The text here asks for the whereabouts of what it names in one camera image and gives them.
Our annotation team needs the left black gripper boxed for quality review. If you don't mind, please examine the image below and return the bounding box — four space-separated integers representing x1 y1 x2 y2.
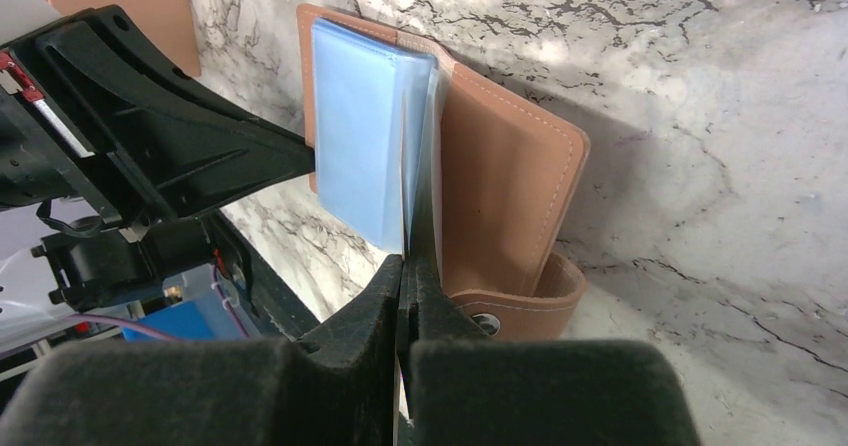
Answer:
1 5 315 231

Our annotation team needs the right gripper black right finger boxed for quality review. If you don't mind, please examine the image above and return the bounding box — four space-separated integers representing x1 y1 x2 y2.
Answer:
397 184 704 446

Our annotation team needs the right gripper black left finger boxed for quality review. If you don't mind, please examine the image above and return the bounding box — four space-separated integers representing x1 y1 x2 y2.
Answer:
1 255 403 445

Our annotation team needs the tan leather card holder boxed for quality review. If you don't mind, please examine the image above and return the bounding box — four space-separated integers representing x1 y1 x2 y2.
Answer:
296 4 589 340

